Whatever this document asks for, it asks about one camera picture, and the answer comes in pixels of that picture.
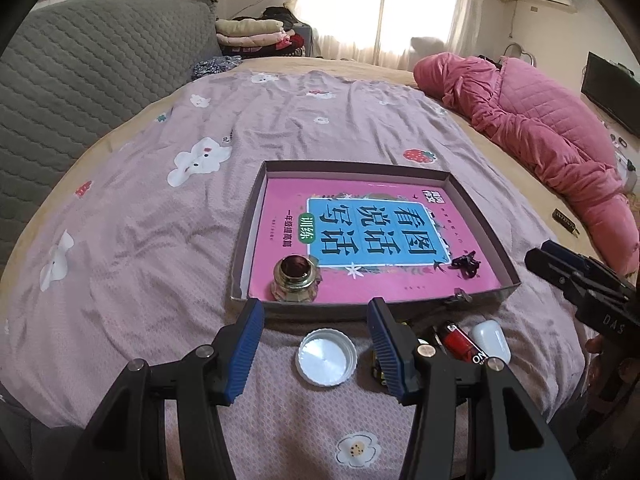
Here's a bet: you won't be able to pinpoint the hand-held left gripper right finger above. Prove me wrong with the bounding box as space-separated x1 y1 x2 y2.
366 296 576 480

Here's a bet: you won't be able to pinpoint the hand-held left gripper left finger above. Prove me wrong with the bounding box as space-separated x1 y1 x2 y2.
70 297 266 480

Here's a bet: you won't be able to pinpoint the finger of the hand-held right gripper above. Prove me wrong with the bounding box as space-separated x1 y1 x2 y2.
541 240 621 283
524 248 601 311

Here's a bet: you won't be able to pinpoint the white plastic lid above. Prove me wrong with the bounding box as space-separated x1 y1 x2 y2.
296 328 359 387

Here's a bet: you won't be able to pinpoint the red lighter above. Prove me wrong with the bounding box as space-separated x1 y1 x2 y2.
436 321 488 365

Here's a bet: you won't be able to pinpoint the shallow cardboard box tray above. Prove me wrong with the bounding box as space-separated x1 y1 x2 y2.
230 160 521 321

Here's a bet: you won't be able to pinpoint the person's right hand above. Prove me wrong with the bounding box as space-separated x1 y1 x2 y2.
584 336 607 386

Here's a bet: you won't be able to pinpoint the black and gold sachet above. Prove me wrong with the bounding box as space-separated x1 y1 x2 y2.
370 355 396 388

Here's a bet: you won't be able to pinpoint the glass ink bottle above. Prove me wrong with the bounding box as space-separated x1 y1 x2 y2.
270 255 322 305

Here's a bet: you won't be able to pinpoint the white earbud case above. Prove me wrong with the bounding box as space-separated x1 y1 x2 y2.
470 320 512 366

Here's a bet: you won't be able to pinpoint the pink and blue book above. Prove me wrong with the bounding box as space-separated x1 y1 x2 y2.
247 176 501 306

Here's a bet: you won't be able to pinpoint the pink quilted duvet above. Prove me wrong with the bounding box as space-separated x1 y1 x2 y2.
413 52 640 277

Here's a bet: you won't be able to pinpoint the purple printed bedsheet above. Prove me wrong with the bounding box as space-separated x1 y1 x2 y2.
0 67 586 480

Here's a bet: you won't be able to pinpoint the black television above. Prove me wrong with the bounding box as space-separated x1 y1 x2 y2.
580 51 640 138

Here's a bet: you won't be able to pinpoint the white plush toy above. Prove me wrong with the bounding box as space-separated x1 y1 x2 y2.
410 35 443 68

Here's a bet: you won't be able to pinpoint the white sheer curtains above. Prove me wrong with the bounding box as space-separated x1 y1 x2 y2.
295 0 481 68

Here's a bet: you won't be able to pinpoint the dark patterned cloth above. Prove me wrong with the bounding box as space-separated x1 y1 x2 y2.
191 55 243 81

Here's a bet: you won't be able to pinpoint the stack of folded clothes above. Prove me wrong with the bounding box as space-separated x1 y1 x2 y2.
215 17 306 58

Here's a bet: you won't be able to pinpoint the grey quilted headboard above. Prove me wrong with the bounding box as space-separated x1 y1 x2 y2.
0 0 223 266

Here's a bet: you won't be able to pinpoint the black bag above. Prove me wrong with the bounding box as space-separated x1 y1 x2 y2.
262 6 301 26

